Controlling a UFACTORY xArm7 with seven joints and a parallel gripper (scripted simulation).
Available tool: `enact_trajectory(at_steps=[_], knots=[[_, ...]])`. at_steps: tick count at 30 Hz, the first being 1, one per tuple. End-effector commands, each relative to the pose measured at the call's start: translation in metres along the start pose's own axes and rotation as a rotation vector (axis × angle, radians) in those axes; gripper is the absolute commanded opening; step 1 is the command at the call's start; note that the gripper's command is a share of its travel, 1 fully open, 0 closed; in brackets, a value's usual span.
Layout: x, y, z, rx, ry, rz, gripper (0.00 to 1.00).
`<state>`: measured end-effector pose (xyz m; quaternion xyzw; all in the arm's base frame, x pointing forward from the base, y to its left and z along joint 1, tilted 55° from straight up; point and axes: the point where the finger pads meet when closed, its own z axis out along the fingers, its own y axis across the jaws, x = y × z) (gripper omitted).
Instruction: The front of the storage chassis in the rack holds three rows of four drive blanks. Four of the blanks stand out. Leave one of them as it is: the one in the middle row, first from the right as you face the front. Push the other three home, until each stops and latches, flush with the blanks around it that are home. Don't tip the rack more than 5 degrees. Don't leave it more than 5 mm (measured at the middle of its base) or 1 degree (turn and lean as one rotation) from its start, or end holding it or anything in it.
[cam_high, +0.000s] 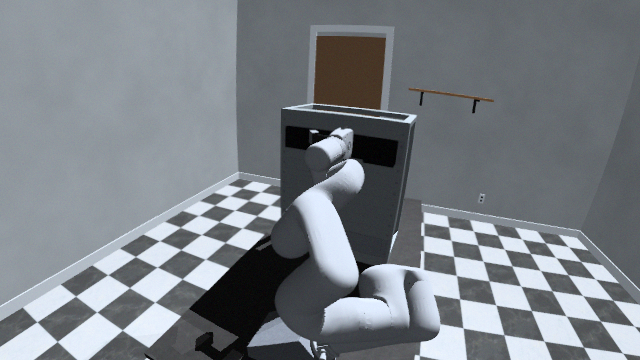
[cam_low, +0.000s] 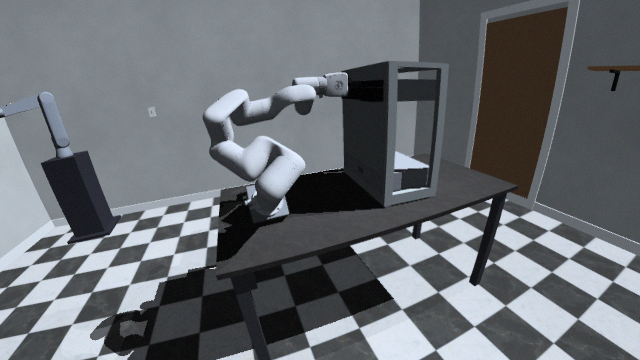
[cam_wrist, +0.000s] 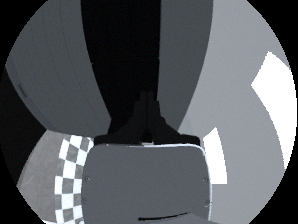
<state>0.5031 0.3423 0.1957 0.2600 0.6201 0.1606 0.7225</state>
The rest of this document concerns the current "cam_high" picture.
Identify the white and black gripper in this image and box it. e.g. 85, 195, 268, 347
329, 126, 355, 163

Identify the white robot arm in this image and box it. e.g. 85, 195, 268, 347
271, 130, 440, 360

